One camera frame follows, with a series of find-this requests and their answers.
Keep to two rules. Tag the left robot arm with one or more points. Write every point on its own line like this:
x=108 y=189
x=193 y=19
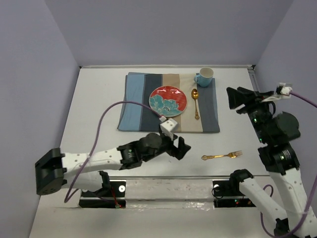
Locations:
x=57 y=170

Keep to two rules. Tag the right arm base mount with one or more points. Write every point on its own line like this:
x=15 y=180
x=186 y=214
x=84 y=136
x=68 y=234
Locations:
x=226 y=197

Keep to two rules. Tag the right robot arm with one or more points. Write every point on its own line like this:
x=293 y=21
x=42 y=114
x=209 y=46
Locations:
x=295 y=218

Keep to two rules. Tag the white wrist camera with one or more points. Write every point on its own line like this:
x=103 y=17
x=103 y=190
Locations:
x=168 y=126
x=282 y=92

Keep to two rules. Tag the gold spoon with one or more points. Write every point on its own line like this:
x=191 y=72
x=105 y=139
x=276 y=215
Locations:
x=195 y=96

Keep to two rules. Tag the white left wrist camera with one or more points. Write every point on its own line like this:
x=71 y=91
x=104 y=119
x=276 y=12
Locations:
x=168 y=126

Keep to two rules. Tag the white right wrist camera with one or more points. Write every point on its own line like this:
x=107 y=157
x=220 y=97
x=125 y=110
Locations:
x=282 y=92

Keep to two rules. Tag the gold fork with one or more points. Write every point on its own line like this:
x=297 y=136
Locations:
x=234 y=154

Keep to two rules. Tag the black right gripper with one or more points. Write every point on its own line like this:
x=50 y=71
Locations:
x=248 y=96

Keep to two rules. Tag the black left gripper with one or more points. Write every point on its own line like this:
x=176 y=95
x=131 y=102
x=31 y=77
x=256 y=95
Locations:
x=176 y=152

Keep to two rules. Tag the red floral ceramic plate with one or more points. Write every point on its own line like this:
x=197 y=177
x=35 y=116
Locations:
x=168 y=101

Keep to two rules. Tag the light blue mug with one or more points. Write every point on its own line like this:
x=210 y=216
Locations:
x=205 y=76

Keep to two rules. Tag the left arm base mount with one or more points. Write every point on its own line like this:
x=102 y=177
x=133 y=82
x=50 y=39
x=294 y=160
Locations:
x=113 y=198

